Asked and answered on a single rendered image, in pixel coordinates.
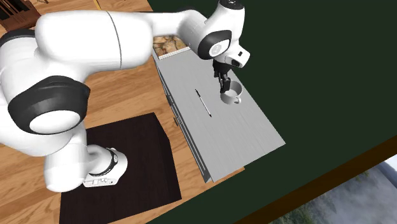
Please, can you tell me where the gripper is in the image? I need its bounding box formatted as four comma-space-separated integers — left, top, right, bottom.
212, 59, 232, 94

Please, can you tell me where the white cup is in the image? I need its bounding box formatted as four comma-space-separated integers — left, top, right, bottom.
219, 80, 243, 106

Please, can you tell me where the black and white pen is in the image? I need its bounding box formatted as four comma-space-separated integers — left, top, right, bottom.
194, 88, 213, 118

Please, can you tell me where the grey chest of drawers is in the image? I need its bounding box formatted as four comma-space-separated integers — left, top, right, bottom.
151, 46, 286, 184

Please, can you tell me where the brown marbled book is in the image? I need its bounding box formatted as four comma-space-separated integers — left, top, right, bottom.
152, 34, 191, 60

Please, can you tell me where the dark wooden furniture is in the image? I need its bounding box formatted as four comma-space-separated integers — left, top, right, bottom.
0, 0, 42, 32

